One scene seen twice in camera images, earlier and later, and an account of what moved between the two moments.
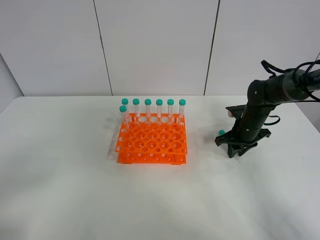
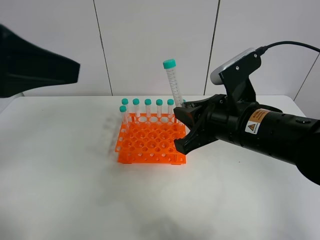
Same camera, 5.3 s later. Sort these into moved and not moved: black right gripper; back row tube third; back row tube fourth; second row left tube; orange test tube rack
Moved: black right gripper
Not moved: back row tube fourth; orange test tube rack; back row tube third; second row left tube
